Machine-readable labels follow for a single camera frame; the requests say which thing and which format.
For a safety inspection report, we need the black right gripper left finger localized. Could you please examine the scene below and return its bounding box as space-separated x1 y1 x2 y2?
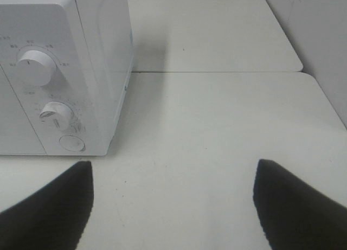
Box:
1 161 94 249

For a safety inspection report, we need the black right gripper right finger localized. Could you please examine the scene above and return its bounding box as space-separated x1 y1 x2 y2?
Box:
253 159 346 249

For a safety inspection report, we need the round white door-release button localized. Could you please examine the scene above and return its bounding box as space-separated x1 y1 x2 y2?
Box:
59 135 85 152

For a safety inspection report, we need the white timer knob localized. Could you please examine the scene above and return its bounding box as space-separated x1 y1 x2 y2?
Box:
39 101 74 131

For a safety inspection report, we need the white microwave door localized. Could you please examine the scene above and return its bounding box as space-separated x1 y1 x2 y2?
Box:
0 71 46 155

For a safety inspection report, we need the upper white power knob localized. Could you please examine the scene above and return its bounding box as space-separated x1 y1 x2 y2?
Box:
15 50 57 87

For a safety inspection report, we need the white microwave oven body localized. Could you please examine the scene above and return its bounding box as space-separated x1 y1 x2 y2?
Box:
1 0 134 156

